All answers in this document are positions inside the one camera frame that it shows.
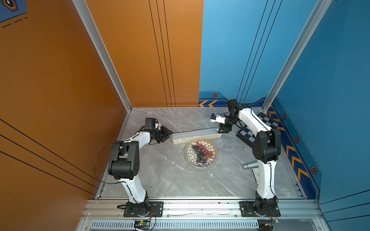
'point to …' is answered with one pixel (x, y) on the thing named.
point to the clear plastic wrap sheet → (217, 142)
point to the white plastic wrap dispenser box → (183, 137)
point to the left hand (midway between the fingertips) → (172, 131)
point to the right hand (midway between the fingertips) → (221, 126)
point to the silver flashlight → (250, 165)
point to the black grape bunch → (199, 154)
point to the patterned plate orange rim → (191, 156)
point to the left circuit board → (143, 224)
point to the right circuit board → (266, 224)
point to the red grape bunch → (206, 152)
